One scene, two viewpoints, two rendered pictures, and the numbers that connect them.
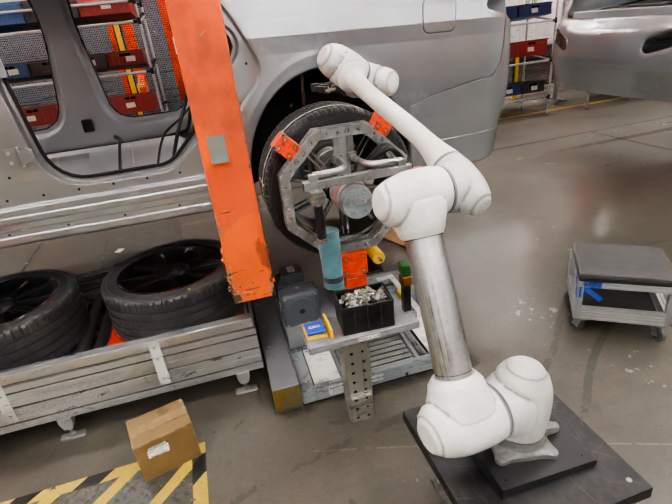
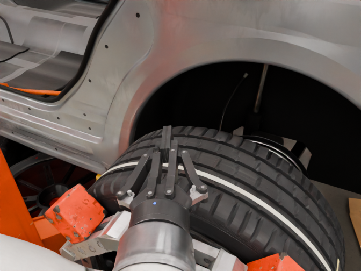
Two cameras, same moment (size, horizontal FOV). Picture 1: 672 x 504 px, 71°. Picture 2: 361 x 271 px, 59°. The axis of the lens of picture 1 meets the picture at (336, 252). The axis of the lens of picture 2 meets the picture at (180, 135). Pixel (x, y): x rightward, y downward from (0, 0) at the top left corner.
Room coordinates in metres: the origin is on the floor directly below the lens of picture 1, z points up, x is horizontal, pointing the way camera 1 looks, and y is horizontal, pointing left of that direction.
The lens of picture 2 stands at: (1.63, -0.29, 1.61)
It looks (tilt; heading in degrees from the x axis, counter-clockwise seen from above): 38 degrees down; 39
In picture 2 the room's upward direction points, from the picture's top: straight up
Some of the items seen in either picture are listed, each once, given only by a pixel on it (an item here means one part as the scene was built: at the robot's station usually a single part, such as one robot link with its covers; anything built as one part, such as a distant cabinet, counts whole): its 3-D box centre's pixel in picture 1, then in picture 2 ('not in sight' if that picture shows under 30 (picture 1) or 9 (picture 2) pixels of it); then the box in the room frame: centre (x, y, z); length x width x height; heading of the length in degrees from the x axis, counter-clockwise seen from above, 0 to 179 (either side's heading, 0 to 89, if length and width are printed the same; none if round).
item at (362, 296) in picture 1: (363, 306); not in sight; (1.49, -0.08, 0.51); 0.20 x 0.14 x 0.13; 99
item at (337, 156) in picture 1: (325, 158); not in sight; (1.73, 0.00, 1.03); 0.19 x 0.18 x 0.11; 13
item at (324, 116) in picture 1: (334, 179); (201, 254); (2.04, -0.03, 0.85); 0.66 x 0.24 x 0.66; 103
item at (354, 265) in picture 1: (350, 263); not in sight; (1.91, -0.06, 0.48); 0.16 x 0.12 x 0.17; 13
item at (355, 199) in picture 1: (350, 195); not in sight; (1.80, -0.08, 0.85); 0.21 x 0.14 x 0.14; 13
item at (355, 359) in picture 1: (356, 373); not in sight; (1.48, -0.03, 0.21); 0.10 x 0.10 x 0.42; 13
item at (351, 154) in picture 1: (374, 150); not in sight; (1.78, -0.19, 1.03); 0.19 x 0.18 x 0.11; 13
